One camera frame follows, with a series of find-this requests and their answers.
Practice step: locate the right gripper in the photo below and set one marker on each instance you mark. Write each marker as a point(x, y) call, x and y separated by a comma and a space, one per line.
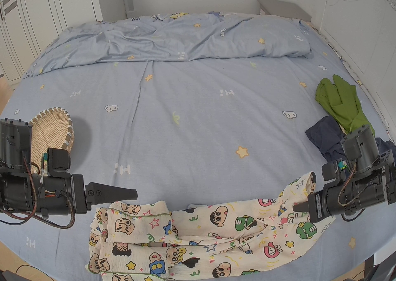
point(331, 202)

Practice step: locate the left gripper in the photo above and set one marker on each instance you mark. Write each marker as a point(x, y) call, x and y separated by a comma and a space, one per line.
point(62, 196)

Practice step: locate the cream printed pyjama top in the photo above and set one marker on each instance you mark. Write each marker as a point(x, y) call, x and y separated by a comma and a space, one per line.
point(216, 230)

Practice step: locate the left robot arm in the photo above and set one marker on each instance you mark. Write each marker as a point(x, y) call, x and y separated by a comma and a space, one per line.
point(14, 140)

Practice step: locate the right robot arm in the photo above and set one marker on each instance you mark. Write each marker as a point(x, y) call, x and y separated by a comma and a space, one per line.
point(360, 146)

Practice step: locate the dark blue garment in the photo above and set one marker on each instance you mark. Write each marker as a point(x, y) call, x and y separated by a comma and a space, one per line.
point(324, 137)

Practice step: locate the round woven basket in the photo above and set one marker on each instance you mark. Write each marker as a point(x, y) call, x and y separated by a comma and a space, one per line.
point(52, 128)

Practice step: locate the bed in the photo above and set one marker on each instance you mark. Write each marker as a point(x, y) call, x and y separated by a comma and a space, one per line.
point(198, 137)

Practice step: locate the green shorts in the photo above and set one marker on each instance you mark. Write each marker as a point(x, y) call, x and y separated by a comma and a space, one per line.
point(343, 103)

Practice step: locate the white wardrobe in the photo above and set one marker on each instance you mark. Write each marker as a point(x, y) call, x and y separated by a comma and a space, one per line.
point(31, 10)

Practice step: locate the pale blue quilt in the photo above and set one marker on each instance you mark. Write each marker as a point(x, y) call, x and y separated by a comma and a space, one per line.
point(185, 38)

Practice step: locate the grey bedside table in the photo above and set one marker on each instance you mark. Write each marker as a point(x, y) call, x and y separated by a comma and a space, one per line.
point(278, 7)

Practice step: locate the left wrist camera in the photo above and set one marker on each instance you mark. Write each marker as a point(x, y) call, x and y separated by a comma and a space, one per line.
point(58, 160)

